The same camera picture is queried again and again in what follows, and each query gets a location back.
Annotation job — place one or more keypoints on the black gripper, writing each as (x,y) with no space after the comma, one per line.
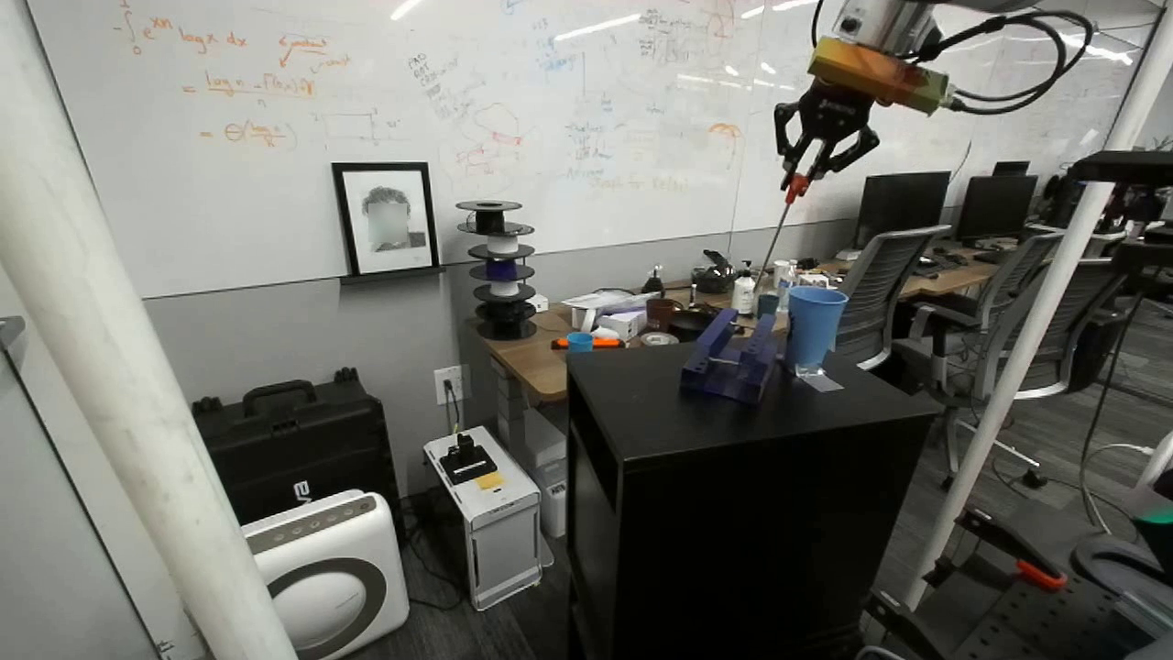
(835,112)

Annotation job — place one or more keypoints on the big blue cup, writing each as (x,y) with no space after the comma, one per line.
(816,324)

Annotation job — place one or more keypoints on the small blue cup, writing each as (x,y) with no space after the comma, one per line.
(582,341)

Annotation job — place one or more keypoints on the black computer monitor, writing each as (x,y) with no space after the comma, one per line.
(994,205)
(904,205)

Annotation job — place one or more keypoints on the grey mesh office chair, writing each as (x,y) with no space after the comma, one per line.
(885,270)

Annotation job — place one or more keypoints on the white bottle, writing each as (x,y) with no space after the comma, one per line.
(745,299)

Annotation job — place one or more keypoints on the blue tool rack orange base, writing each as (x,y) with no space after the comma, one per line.
(720,368)

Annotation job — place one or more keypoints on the white box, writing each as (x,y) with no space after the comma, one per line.
(605,314)

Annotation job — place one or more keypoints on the white support pole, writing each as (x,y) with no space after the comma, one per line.
(111,368)
(1029,330)

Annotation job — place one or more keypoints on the orange level tool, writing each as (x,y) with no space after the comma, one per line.
(611,341)

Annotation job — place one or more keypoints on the white filament spool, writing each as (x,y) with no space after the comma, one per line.
(501,250)
(502,294)

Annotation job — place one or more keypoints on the black filament spool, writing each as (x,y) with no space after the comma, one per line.
(502,320)
(488,218)

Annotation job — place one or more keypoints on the blue filament spool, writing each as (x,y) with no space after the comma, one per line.
(502,271)

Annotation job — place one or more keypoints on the wooden desk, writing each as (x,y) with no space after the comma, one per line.
(533,361)

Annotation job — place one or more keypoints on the black cabinet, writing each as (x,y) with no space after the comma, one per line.
(736,515)

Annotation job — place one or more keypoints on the framed portrait picture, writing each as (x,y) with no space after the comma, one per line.
(389,220)

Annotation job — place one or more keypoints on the small black device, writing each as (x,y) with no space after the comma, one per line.
(466,464)

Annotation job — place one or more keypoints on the white computer tower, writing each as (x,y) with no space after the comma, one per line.
(495,536)

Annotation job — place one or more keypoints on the black perforated table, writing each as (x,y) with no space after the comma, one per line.
(1039,629)

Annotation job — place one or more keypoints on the whiteboard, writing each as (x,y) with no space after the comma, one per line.
(243,220)

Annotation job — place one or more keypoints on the black hard case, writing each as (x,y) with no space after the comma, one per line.
(295,445)

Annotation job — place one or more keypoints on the white air purifier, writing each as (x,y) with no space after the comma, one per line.
(315,572)

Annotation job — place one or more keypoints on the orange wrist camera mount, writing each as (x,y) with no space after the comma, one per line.
(875,74)

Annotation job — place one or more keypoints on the white wall outlet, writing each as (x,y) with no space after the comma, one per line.
(447,386)

